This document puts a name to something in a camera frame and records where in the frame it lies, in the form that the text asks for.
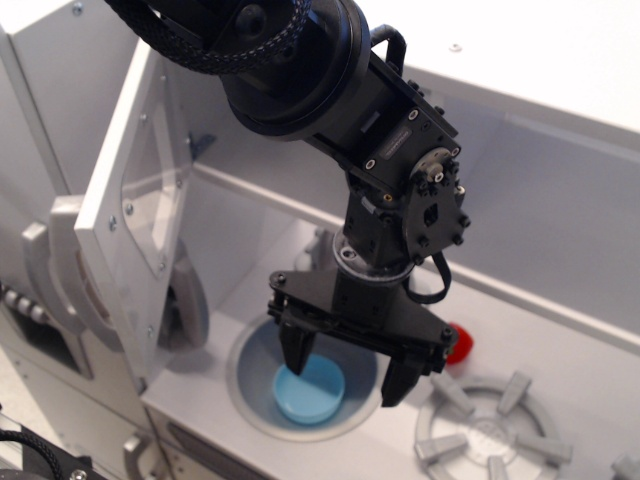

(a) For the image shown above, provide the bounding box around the grey toy stove burner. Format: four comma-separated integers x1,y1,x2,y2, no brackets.
414,372,573,479

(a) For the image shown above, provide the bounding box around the red toy strawberry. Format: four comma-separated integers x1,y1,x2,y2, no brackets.
447,323,474,365

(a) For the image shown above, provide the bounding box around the blue plastic bowl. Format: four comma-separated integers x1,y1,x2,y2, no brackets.
272,354,346,426

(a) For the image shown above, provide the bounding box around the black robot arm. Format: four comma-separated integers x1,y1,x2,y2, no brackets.
111,1,470,407

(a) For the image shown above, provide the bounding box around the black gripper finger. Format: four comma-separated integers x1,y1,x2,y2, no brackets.
280,323,315,375
381,359,423,407

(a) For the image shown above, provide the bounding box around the grey toy faucet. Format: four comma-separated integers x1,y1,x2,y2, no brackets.
294,227,342,272

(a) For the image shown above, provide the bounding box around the grey toy telephone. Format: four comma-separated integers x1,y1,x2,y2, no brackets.
158,239,209,353

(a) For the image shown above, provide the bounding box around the black braided cable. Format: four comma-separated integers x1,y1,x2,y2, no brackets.
0,428,64,480

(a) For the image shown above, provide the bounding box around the white microwave door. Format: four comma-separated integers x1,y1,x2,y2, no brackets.
74,42,193,382

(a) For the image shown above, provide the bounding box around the round grey sink basin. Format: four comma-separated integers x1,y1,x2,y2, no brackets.
227,316,382,443

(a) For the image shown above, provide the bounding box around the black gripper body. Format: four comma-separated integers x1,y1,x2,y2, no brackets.
268,268,454,375

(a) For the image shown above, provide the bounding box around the grey lower door handle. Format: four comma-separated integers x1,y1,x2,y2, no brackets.
123,434,156,480

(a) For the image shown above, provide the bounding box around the grey fridge door handle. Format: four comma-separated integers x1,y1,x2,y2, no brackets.
21,195,121,351

